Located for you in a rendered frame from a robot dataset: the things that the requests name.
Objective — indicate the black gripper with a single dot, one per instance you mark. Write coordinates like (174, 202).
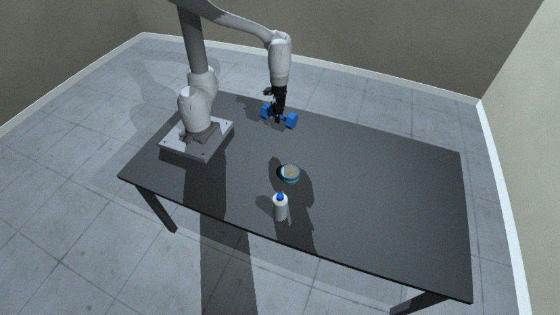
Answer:
(278, 102)

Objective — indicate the round blue and beige tin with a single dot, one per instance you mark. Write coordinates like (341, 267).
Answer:
(290, 174)

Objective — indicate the white bottle with blue cap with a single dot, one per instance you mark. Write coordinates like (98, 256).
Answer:
(280, 207)

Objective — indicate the blue dumbbell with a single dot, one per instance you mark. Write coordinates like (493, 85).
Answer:
(290, 121)

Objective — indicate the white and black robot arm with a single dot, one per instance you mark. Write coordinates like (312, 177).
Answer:
(195, 105)

